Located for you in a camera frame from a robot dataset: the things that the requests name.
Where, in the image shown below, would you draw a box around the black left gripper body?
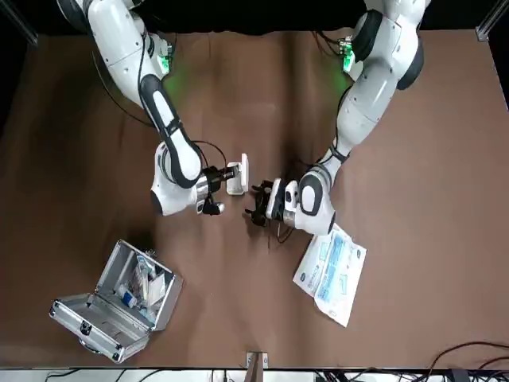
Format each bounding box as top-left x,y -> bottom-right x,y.
255,181 -> 275,223

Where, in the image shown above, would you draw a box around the aluminium frame post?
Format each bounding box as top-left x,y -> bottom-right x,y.
245,350 -> 268,382
475,0 -> 509,41
0,0 -> 40,47

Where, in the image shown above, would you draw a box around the clear cotton swab bag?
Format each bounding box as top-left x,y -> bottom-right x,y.
133,254 -> 154,287

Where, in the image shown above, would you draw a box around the black desk cable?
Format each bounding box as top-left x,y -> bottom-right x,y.
427,340 -> 509,382

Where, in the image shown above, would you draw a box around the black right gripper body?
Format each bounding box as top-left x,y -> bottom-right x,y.
204,166 -> 224,195

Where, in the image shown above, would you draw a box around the silver aluminium case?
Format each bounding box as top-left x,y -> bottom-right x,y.
49,239 -> 185,365

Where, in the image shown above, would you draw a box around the blue face mask packet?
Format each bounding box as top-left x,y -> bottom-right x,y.
293,224 -> 353,300
313,234 -> 367,328

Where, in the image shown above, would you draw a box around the small white medicine box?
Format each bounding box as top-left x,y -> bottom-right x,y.
224,153 -> 251,197

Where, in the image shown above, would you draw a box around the blue white medicine carton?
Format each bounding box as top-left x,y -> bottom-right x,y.
119,288 -> 140,307

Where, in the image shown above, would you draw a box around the white gauze packet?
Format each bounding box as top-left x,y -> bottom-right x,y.
145,274 -> 166,307

